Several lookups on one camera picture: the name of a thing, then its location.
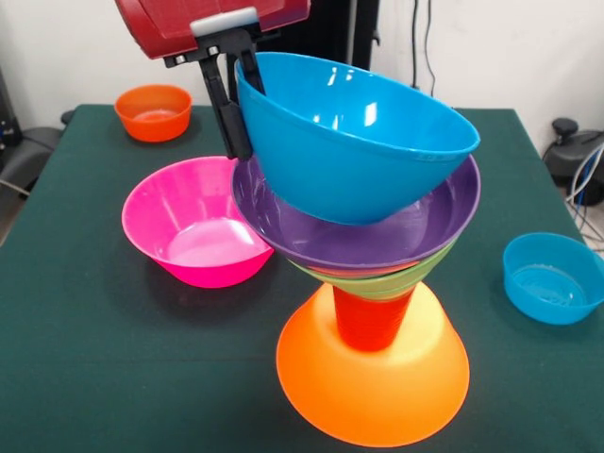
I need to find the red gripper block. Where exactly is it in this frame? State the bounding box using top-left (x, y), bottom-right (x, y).
top-left (114, 0), bottom-right (312, 160)

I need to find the blue bowl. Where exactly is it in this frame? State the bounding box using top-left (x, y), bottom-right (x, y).
top-left (234, 51), bottom-right (481, 227)

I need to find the purple bowl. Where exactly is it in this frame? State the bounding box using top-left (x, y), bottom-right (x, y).
top-left (231, 154), bottom-right (482, 273)

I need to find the large green bowl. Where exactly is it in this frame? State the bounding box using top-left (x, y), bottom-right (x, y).
top-left (292, 238), bottom-right (458, 286)

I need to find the orange cup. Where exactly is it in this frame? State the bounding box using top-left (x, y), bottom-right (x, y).
top-left (114, 84), bottom-right (193, 143)
top-left (333, 284), bottom-right (411, 353)

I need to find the large orange bowl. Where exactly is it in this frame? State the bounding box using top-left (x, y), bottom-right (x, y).
top-left (276, 282), bottom-right (471, 448)

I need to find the large pink bowl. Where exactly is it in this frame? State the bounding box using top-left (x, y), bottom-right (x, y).
top-left (121, 156), bottom-right (277, 289)

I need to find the dark green tablecloth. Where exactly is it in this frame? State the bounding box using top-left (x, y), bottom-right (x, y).
top-left (0, 103), bottom-right (604, 453)

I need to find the blue cup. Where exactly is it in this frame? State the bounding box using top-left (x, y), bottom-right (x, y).
top-left (502, 232), bottom-right (604, 327)

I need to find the black hanging cable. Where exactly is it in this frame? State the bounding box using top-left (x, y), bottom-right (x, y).
top-left (408, 0), bottom-right (438, 91)

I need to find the tangle of cables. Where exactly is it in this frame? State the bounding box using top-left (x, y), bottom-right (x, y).
top-left (565, 143), bottom-right (604, 242)

